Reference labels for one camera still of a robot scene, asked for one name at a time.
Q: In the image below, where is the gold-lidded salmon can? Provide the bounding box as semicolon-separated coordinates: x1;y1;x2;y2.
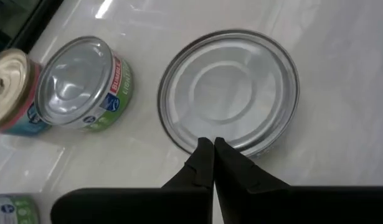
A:
0;47;52;136

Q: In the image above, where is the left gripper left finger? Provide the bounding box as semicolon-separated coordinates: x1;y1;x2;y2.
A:
50;136;215;224

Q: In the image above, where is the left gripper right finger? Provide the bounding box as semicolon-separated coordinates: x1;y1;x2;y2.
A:
213;138;383;224

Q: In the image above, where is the black metal table frame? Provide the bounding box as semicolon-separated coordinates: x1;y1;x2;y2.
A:
0;0;65;58

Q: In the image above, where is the silver-lidded tuna can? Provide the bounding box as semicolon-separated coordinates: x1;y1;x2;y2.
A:
0;193;41;224
34;35;135;131
156;28;301;158

